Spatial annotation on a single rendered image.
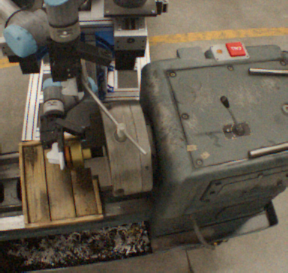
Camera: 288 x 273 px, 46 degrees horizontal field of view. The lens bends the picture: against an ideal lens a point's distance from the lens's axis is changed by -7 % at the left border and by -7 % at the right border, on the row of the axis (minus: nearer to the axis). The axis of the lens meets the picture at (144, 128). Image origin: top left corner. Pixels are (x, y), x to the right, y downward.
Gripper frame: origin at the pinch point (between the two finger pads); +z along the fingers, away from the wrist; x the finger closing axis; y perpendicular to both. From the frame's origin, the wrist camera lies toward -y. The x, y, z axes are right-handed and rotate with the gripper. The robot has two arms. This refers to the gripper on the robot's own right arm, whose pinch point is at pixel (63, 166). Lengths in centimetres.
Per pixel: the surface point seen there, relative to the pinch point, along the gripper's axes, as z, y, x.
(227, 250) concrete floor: 25, -81, -108
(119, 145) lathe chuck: 2.5, -18.7, 14.2
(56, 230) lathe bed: 12.4, 10.6, -37.2
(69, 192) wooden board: 2.4, 1.2, -19.8
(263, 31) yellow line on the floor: -152, -172, -108
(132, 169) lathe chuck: 8.5, -21.6, 9.7
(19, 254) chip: 18, 33, -54
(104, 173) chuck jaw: 5.6, -13.2, 2.1
